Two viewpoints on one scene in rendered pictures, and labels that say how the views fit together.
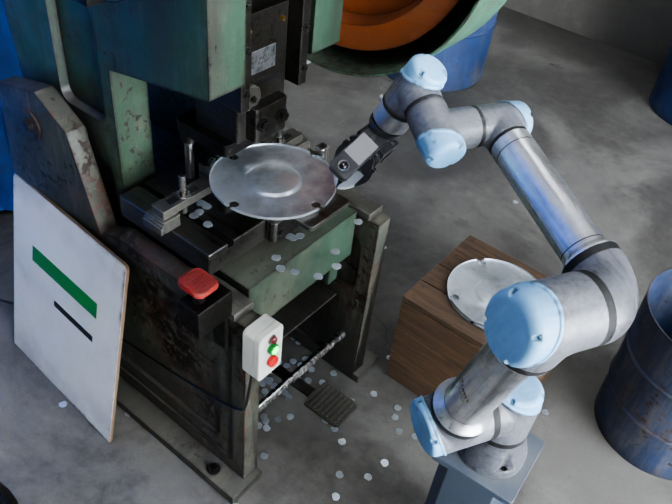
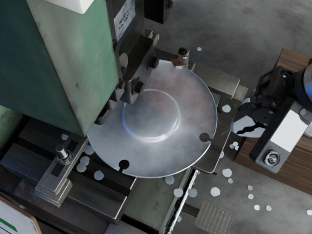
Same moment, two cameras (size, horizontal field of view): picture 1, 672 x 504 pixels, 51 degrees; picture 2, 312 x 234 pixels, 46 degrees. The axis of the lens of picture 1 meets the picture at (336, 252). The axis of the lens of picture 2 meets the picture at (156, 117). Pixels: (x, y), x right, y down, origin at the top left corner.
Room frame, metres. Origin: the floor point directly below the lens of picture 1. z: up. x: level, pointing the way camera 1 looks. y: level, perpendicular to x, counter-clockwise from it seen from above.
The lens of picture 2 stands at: (0.95, 0.21, 1.50)
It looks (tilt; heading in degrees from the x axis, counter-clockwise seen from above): 63 degrees down; 352
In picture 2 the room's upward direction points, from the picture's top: straight up
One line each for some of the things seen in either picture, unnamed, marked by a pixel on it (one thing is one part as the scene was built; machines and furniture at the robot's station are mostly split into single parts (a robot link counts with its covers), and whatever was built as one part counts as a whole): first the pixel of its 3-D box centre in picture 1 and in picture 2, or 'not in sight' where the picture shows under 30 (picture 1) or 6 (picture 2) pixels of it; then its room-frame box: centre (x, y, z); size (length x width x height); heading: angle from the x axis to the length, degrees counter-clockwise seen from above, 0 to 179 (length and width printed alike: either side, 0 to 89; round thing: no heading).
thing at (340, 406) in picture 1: (267, 362); (154, 193); (1.31, 0.16, 0.14); 0.59 x 0.10 x 0.05; 56
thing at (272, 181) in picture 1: (273, 179); (150, 113); (1.31, 0.16, 0.78); 0.29 x 0.29 x 0.01
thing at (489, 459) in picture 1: (495, 434); not in sight; (0.90, -0.38, 0.50); 0.15 x 0.15 x 0.10
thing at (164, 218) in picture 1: (179, 195); (62, 160); (1.24, 0.36, 0.76); 0.17 x 0.06 x 0.10; 146
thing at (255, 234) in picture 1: (233, 193); (106, 114); (1.38, 0.27, 0.68); 0.45 x 0.30 x 0.06; 146
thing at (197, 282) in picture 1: (198, 293); not in sight; (0.98, 0.26, 0.72); 0.07 x 0.06 x 0.08; 56
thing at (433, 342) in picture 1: (482, 337); (304, 126); (1.48, -0.47, 0.18); 0.40 x 0.38 x 0.35; 56
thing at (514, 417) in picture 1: (507, 401); not in sight; (0.90, -0.38, 0.62); 0.13 x 0.12 x 0.14; 117
